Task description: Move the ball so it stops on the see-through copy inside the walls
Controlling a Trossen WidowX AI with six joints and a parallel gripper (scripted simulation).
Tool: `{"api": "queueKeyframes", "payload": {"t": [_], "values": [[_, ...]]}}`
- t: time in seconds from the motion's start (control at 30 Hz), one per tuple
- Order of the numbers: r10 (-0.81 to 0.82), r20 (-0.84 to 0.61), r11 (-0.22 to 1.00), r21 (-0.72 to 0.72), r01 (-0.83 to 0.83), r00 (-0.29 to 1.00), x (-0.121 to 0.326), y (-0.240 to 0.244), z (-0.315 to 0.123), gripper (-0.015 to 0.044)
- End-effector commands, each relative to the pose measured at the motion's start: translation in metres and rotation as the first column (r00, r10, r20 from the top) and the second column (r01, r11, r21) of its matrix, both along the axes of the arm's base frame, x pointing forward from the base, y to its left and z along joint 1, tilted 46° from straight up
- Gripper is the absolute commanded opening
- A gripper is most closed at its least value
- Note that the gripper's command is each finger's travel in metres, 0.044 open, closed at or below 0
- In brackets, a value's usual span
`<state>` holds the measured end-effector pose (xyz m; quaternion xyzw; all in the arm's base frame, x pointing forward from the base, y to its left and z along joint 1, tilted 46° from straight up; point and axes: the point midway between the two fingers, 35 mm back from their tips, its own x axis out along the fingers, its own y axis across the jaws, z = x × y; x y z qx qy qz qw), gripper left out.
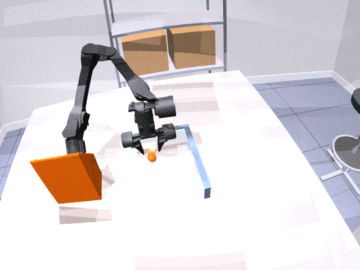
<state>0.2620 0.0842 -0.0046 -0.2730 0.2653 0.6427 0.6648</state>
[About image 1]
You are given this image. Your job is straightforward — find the low clear plastic wall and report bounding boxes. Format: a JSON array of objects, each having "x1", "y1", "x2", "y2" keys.
[{"x1": 140, "y1": 129, "x2": 204, "y2": 197}]

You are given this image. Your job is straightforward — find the orange ball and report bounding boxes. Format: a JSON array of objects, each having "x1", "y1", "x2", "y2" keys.
[{"x1": 147, "y1": 153, "x2": 156, "y2": 161}]

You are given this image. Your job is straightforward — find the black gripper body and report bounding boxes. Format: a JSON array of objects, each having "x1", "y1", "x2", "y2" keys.
[{"x1": 121, "y1": 119, "x2": 176, "y2": 148}]

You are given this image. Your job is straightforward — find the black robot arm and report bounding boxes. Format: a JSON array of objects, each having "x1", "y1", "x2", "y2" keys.
[{"x1": 62, "y1": 43, "x2": 176, "y2": 154}]

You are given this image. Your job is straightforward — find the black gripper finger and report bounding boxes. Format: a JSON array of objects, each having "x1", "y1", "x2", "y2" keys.
[
  {"x1": 157, "y1": 136, "x2": 168, "y2": 152},
  {"x1": 132, "y1": 141, "x2": 144, "y2": 155}
]

